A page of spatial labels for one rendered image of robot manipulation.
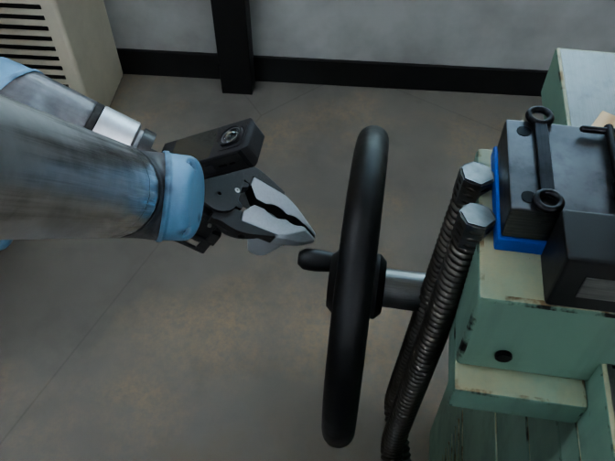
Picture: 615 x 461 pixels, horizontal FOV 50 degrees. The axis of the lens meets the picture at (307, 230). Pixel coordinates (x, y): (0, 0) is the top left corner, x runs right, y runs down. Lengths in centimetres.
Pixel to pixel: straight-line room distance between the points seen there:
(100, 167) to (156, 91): 173
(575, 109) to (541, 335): 28
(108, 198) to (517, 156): 27
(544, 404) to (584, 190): 16
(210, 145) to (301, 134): 130
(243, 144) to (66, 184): 27
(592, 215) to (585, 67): 33
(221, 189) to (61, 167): 34
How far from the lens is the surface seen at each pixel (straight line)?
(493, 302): 44
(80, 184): 39
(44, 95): 67
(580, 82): 72
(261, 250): 73
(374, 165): 51
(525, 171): 46
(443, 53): 206
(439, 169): 187
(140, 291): 163
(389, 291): 59
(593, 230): 42
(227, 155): 62
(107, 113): 68
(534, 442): 66
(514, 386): 51
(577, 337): 47
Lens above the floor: 131
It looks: 51 degrees down
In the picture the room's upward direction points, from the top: straight up
